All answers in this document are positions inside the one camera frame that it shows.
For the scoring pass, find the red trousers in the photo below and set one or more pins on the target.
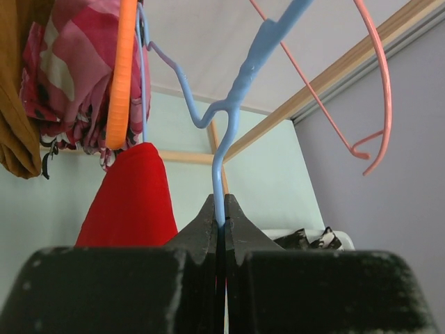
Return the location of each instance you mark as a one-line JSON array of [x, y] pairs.
[[133, 205]]

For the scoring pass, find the white plastic basket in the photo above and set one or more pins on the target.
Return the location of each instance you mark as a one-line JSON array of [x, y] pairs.
[[312, 235]]

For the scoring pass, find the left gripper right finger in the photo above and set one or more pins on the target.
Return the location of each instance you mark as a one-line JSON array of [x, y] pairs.
[[273, 290]]

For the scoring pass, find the wooden clothes rack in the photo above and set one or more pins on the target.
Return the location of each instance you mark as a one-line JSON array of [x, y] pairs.
[[409, 15]]

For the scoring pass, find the orange hanger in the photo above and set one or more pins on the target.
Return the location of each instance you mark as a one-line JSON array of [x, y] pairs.
[[118, 111]]

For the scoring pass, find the black white patterned trousers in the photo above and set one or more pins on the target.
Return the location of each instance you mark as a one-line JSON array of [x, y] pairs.
[[299, 240]]

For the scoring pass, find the brown trousers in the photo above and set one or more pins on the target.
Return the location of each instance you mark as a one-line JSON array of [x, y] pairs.
[[20, 147]]

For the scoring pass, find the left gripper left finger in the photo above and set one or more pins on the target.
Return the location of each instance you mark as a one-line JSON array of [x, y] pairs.
[[167, 289]]

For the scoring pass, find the pink patterned trousers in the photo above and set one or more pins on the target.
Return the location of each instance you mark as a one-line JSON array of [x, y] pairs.
[[68, 71]]

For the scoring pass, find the blue wire hanger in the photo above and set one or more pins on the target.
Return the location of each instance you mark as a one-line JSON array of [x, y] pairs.
[[269, 35]]

